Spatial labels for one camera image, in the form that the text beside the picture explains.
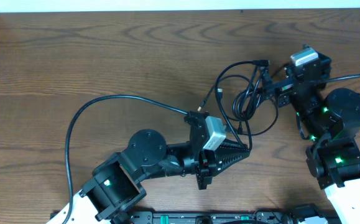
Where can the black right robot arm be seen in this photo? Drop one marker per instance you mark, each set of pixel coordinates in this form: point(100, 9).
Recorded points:
point(332, 123)

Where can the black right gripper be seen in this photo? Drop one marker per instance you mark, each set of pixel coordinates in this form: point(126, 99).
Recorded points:
point(285, 90)

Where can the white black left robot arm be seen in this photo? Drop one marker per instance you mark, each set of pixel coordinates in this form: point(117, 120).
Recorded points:
point(115, 186)

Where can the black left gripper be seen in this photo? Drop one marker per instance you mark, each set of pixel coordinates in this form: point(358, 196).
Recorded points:
point(204, 165)

